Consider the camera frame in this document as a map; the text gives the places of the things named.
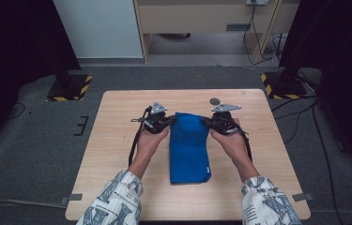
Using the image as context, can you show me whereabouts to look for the white panel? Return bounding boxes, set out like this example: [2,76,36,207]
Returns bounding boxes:
[53,0,145,60]

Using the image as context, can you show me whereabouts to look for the thin black floor cable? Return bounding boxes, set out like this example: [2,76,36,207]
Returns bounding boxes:
[7,102,27,121]

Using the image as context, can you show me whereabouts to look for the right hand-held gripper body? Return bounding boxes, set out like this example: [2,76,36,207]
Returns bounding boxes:
[210,102,243,136]

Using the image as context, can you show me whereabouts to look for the dark curtain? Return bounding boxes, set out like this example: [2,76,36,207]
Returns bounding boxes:
[278,0,352,179]
[0,0,83,158]

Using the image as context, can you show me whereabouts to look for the black power cable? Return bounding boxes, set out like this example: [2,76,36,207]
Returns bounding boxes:
[242,2,279,67]

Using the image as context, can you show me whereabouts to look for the light wooden cabinet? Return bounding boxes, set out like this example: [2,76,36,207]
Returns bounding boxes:
[132,0,300,66]

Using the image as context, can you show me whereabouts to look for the black striped stand base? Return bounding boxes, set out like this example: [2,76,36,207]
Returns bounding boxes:
[260,69,310,100]
[46,70,94,102]

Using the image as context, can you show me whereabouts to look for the left hand-held gripper black cable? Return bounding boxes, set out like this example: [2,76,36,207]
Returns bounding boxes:
[128,105,153,168]

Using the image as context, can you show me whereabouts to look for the right hand-held gripper black cable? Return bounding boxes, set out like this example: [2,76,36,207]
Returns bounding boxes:
[232,119,253,164]

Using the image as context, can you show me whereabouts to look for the hand-held gripper black cable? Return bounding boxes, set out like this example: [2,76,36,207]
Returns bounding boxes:
[128,105,153,168]
[232,119,253,164]

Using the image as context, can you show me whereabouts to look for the white power strip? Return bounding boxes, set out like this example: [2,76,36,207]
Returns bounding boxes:
[245,0,269,7]

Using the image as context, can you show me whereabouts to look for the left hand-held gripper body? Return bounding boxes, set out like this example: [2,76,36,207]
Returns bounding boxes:
[130,100,171,135]

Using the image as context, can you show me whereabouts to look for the person's left hand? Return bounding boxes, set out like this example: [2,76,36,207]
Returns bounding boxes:
[135,126,171,165]

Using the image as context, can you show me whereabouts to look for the black floor cables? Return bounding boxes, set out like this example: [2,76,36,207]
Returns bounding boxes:
[270,95,319,144]

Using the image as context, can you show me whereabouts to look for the grey tape strip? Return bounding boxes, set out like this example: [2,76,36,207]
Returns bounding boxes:
[291,192,315,203]
[60,193,84,206]

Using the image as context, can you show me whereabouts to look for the person's right hand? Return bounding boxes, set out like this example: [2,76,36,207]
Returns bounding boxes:
[209,117,251,165]

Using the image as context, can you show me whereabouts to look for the blue cloth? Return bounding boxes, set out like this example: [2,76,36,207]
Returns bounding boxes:
[168,112,212,186]

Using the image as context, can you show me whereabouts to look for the grey floor cable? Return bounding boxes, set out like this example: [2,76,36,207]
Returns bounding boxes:
[0,199,69,209]

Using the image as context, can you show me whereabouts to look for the long black floor cable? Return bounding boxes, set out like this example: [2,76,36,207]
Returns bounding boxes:
[312,102,344,225]

